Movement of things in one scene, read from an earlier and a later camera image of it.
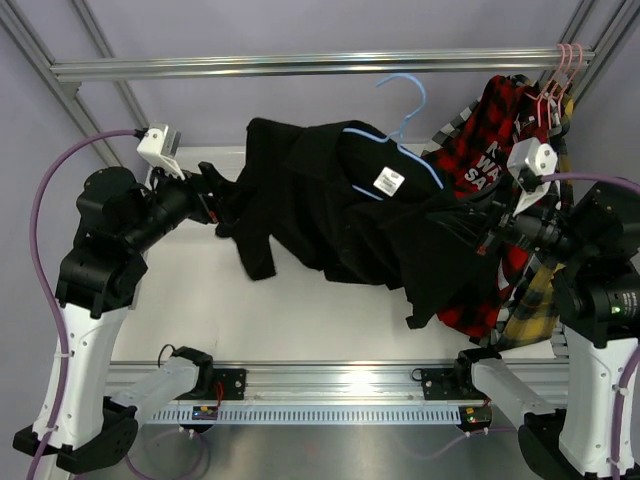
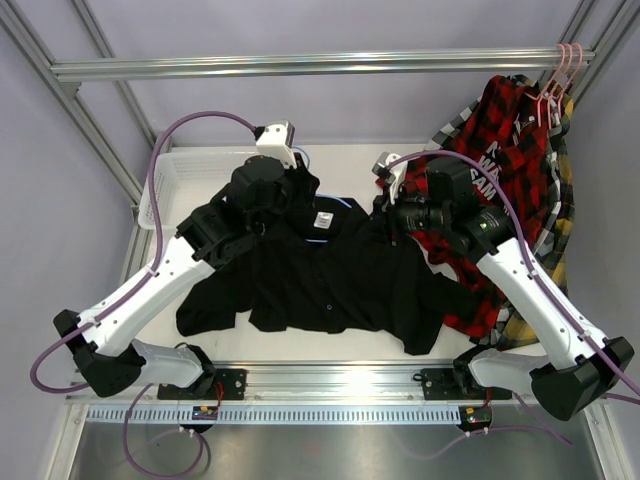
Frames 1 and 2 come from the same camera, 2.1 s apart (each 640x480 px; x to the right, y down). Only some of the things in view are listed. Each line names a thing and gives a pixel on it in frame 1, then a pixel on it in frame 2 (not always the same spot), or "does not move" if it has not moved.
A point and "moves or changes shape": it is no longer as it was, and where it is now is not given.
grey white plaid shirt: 450,128 does not move
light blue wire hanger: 396,137 → 336,198
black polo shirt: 359,204 moves or changes shape
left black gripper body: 181,200 → 294,189
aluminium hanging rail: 431,61 does not move
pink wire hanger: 550,82 does not move
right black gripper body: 499,220 → 391,216
